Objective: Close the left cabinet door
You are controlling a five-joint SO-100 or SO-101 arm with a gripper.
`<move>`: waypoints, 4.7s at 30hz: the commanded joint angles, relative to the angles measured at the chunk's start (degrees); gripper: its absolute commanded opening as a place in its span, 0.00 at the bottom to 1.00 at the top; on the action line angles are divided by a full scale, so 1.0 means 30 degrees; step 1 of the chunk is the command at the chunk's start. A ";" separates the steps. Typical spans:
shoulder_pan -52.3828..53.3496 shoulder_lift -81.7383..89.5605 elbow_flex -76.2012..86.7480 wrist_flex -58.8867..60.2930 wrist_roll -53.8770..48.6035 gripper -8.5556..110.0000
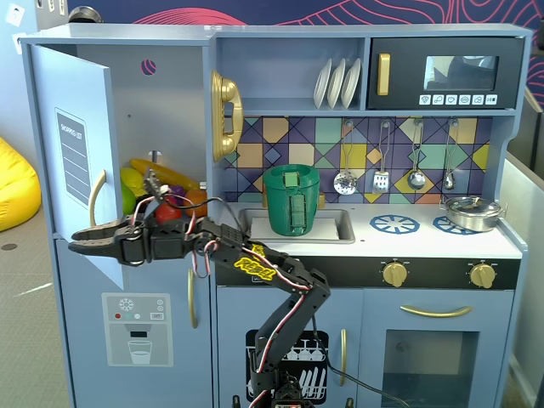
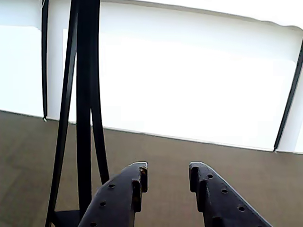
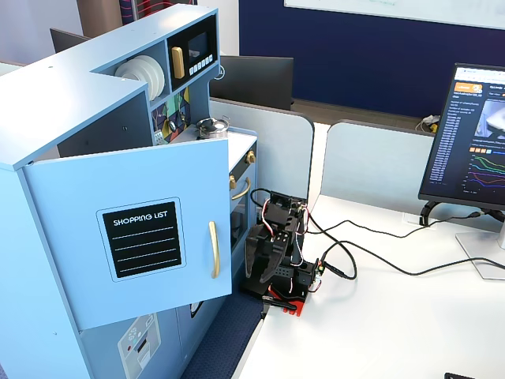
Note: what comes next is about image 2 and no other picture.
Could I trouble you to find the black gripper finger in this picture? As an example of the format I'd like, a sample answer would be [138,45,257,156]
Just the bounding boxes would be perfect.
[189,161,273,227]
[77,161,148,227]

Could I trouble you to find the black metal stand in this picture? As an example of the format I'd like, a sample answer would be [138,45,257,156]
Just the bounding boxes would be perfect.
[45,0,110,227]

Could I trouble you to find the black vertical strip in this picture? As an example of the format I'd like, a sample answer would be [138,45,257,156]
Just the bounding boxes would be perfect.
[41,0,49,122]
[273,42,303,152]

